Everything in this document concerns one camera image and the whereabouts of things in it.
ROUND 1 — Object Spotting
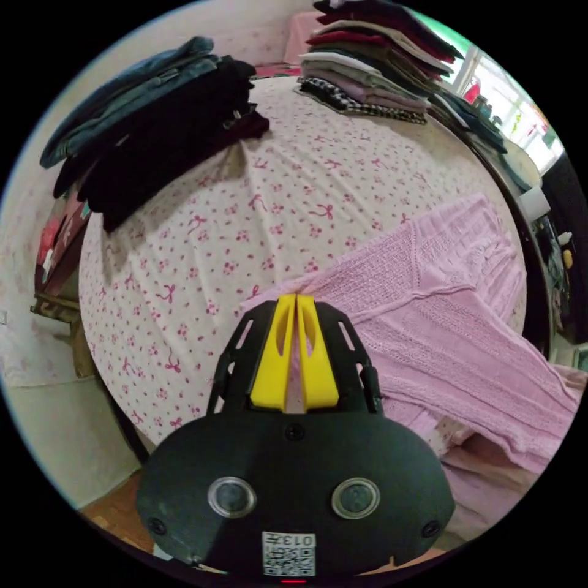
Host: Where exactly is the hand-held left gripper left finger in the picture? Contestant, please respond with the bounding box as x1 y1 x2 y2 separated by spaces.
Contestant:
250 295 296 410

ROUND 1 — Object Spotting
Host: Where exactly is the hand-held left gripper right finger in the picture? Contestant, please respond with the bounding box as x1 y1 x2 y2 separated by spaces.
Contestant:
296 294 341 409

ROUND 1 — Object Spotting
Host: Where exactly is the pink knitted sweater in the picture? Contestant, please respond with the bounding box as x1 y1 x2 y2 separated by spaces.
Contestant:
239 193 581 474

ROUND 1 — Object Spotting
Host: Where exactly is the bed with bow-print sheet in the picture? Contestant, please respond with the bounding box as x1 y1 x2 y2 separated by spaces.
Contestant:
77 75 529 447

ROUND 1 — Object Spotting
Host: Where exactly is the pile of dark clothes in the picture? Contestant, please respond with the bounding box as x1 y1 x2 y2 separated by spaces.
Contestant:
39 36 271 233

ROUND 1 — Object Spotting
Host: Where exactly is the pile of mixed-colour clothes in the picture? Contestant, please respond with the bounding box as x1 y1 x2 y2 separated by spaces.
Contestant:
293 0 466 126

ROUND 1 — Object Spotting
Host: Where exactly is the pink pillow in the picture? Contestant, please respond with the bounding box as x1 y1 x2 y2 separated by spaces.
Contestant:
282 11 325 66

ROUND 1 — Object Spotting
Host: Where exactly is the window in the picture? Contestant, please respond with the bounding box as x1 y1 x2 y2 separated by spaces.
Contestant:
452 45 566 173

